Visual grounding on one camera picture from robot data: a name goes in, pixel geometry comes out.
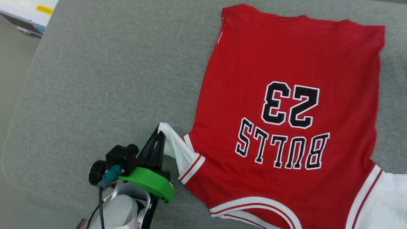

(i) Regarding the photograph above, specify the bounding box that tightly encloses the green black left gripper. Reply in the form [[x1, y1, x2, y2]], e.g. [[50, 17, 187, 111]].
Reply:
[[88, 124, 176, 203]]

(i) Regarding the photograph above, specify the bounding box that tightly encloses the red white basketball jersey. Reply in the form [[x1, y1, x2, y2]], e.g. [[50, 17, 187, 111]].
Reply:
[[158, 4, 407, 229]]

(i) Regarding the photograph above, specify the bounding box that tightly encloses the white equipment box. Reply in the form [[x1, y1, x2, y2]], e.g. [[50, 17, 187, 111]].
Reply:
[[0, 0, 59, 38]]

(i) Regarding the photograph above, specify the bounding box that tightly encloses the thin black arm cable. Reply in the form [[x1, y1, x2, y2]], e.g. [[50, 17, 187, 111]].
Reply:
[[86, 187, 105, 229]]

